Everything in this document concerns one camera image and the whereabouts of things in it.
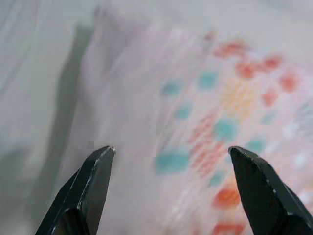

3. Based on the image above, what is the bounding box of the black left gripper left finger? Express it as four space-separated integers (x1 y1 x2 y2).
35 145 116 235

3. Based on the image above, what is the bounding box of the pink pillow with coloured spots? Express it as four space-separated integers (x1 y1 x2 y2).
55 4 313 235

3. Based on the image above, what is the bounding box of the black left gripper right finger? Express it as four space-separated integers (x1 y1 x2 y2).
228 146 313 235

